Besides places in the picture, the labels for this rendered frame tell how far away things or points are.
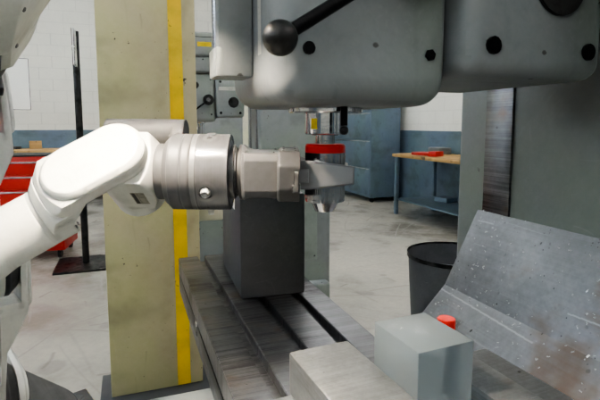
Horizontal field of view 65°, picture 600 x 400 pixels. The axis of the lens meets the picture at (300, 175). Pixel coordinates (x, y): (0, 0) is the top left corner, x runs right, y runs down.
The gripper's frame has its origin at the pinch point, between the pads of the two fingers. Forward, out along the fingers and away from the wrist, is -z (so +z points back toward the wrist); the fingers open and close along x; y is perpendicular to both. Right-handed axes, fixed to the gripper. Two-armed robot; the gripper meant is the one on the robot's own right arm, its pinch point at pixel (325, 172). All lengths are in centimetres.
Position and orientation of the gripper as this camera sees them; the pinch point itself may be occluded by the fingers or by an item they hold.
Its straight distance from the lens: 55.2
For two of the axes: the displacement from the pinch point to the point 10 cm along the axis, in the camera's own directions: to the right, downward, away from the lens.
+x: -0.3, -1.1, 9.9
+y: -0.1, 9.9, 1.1
